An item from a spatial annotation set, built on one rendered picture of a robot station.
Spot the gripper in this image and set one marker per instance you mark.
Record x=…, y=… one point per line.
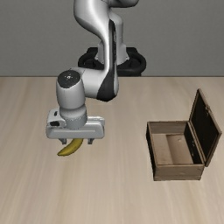
x=93, y=130

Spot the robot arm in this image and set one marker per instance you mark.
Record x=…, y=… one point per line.
x=93, y=35

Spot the yellow banana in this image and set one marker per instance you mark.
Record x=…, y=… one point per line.
x=71, y=148

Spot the brown wooden box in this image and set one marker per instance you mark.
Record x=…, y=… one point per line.
x=172, y=157

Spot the wooden box lid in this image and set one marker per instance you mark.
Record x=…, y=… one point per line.
x=204, y=128

